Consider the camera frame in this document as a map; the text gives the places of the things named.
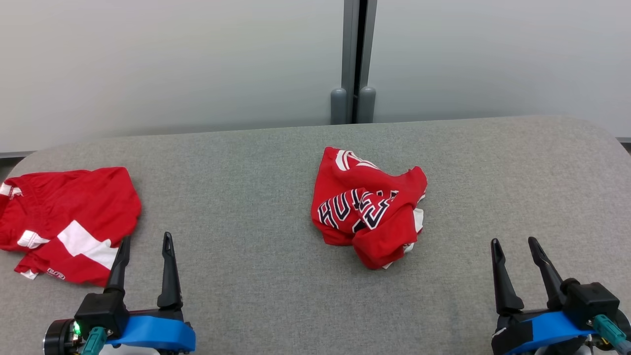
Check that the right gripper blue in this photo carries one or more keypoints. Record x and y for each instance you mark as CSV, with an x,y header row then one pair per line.
x,y
547,328

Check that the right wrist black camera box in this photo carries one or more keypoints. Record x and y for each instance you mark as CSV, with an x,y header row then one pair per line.
x,y
591,298

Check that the right gripper black cylindrical motor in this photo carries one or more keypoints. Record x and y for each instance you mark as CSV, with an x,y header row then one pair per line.
x,y
625,320

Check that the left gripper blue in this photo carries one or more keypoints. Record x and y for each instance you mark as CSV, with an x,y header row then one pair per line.
x,y
157,333

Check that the left gripper black cylindrical motor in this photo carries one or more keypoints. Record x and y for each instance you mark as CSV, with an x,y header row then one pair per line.
x,y
56,337

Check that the grey partition post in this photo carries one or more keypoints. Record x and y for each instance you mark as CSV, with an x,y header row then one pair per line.
x,y
349,49

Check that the red shorts with white patches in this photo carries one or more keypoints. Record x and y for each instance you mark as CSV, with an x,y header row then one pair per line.
x,y
74,202

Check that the grey cylindrical post foot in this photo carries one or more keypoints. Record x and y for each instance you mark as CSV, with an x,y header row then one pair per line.
x,y
367,104
338,106

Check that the gripper black cylindrical motor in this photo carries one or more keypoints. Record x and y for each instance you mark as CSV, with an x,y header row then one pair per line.
x,y
56,337
625,320

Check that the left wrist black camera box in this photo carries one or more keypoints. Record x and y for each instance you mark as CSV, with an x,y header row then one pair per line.
x,y
101,310

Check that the red basketball jersey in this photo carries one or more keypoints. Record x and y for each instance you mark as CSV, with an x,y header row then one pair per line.
x,y
384,246

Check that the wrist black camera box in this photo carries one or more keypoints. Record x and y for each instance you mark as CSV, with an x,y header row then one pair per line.
x,y
591,298
101,310

